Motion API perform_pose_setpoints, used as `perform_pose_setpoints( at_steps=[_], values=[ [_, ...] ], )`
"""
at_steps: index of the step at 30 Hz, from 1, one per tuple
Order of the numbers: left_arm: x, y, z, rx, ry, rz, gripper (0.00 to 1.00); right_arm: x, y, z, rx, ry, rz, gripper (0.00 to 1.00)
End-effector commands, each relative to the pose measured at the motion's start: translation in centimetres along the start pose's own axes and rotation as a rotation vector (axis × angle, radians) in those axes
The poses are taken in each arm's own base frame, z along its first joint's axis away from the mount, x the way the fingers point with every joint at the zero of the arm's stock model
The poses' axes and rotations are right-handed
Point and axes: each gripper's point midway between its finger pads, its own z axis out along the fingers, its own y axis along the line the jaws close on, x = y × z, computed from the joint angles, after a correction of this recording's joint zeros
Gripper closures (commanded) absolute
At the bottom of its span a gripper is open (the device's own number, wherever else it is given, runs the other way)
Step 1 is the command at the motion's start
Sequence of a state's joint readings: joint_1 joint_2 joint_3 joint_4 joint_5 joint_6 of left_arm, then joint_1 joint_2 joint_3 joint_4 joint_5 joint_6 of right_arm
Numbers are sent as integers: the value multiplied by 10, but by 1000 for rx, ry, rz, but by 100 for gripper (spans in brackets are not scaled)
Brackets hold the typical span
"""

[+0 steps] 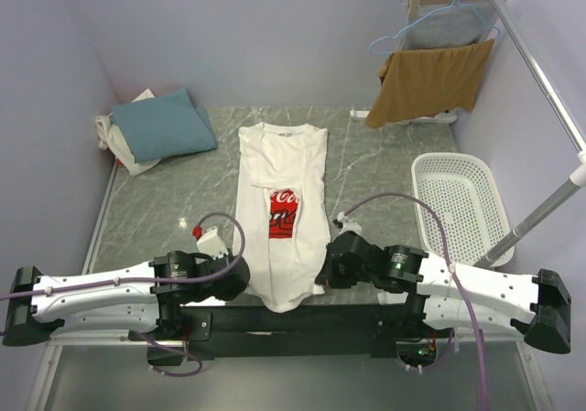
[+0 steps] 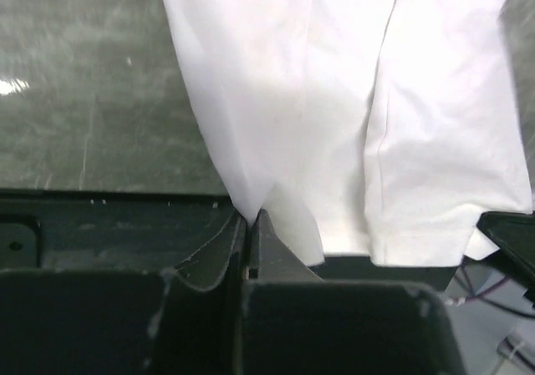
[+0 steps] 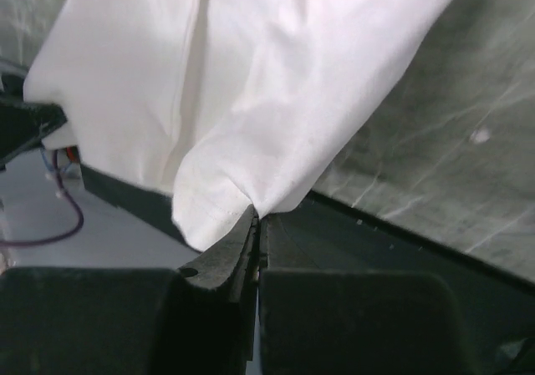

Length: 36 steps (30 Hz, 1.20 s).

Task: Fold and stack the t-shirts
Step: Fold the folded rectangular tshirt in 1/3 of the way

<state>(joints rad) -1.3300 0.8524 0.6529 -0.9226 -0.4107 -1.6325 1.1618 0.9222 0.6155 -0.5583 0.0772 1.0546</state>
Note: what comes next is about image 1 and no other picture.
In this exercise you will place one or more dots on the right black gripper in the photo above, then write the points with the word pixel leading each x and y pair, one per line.
pixel 329 276

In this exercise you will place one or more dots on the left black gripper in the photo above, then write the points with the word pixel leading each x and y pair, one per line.
pixel 222 296

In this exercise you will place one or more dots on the white t-shirt red print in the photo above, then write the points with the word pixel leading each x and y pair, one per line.
pixel 281 208

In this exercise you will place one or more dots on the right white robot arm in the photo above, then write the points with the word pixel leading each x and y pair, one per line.
pixel 536 308

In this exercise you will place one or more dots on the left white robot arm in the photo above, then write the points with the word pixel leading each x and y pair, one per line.
pixel 144 298

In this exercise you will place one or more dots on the white perforated plastic basket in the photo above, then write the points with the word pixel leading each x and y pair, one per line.
pixel 461 190

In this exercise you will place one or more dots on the folded teal t-shirt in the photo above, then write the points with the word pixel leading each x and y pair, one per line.
pixel 167 125

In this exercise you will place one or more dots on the brown t-shirt on rack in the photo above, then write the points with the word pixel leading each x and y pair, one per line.
pixel 426 82

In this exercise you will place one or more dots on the folded cream t-shirt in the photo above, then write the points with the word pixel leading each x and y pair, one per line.
pixel 111 138

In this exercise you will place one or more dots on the grey garment on rack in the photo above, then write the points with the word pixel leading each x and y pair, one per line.
pixel 444 29

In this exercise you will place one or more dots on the silver clothes rail stand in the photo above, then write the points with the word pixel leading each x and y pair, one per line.
pixel 515 131

